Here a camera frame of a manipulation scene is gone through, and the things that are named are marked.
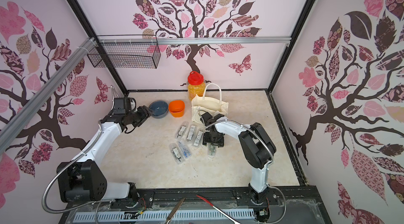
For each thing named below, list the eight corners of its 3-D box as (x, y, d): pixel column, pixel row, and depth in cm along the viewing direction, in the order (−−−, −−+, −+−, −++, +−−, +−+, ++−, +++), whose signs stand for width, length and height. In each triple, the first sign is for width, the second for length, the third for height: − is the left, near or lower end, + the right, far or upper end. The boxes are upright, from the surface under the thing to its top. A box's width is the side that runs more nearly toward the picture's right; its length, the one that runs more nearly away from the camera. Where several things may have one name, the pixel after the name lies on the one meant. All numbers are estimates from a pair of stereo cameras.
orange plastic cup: (169, 117, 106) (167, 111, 101) (171, 106, 113) (170, 100, 108) (184, 117, 106) (183, 111, 101) (185, 106, 113) (184, 100, 108)
